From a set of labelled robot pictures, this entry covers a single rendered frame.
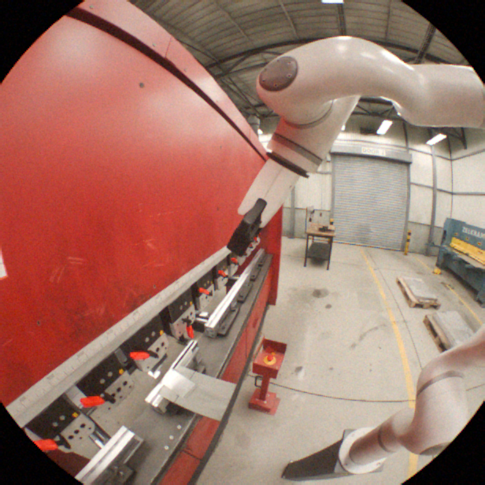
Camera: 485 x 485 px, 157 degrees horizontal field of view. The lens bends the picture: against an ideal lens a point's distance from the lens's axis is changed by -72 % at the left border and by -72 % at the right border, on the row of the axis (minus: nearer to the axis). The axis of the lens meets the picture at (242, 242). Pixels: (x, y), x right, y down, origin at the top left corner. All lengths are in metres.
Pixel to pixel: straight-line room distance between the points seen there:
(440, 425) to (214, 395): 0.68
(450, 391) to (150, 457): 0.88
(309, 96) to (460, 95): 0.20
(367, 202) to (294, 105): 7.49
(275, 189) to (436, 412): 0.47
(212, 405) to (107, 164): 0.79
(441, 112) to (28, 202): 0.59
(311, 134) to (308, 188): 7.37
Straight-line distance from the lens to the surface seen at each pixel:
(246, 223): 0.22
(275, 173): 0.24
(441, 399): 0.43
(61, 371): 0.47
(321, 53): 0.19
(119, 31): 0.62
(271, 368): 1.11
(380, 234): 7.91
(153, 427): 0.89
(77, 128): 0.43
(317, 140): 0.25
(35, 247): 0.38
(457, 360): 0.45
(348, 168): 7.64
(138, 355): 0.52
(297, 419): 1.81
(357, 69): 0.19
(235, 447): 1.70
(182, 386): 0.80
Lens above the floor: 1.68
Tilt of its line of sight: 15 degrees down
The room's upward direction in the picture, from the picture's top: straight up
